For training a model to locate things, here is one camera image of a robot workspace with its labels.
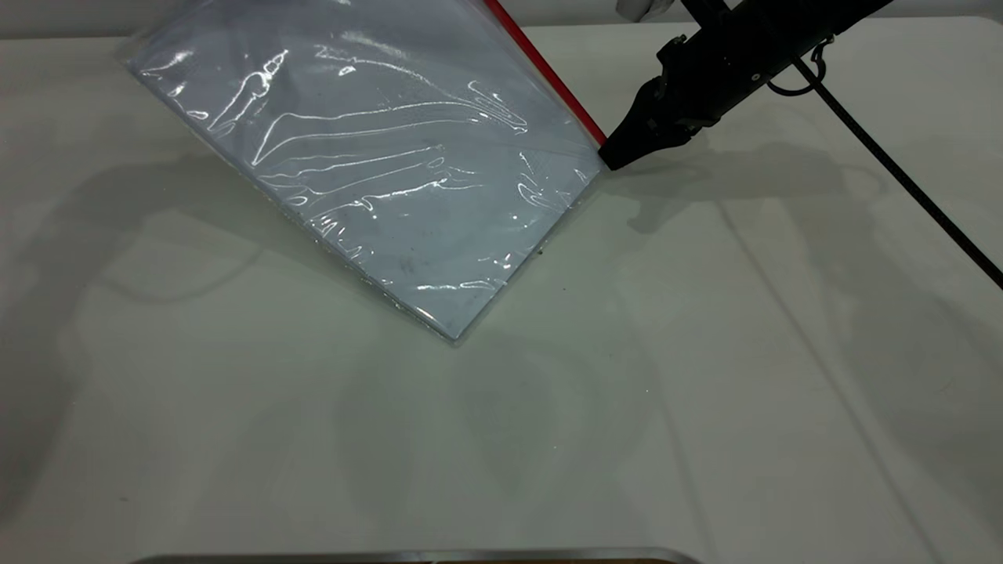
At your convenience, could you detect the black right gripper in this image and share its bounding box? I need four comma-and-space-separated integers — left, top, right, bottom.
599, 12, 788, 172

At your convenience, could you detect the clear plastic red-zipper bag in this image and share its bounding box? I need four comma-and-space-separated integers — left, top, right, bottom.
121, 0, 610, 345

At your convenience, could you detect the black cable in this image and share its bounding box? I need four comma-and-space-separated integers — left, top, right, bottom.
766, 35, 1003, 289

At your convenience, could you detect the metal frame edge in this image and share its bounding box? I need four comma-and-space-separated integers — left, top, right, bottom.
129, 547, 702, 564

